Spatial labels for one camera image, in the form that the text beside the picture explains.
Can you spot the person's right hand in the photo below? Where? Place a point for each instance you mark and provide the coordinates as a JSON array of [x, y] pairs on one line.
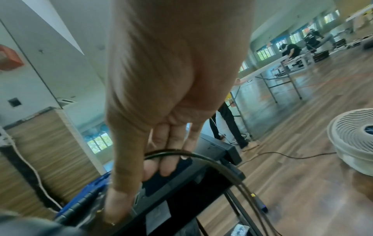
[[174, 57]]

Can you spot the blue bin lid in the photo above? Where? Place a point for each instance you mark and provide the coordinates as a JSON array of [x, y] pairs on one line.
[[90, 186]]

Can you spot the red alarm box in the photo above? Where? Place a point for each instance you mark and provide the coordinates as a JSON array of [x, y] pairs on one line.
[[8, 58]]

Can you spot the white folding table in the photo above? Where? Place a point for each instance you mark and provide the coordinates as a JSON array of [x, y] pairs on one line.
[[271, 65]]

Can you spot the black glossy low table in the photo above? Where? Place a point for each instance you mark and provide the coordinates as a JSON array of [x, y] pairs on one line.
[[180, 191]]

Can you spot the crumpled white wrapper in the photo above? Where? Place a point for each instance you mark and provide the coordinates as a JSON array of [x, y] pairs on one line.
[[241, 230]]

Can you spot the white floor fan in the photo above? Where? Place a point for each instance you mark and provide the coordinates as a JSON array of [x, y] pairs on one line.
[[352, 138]]

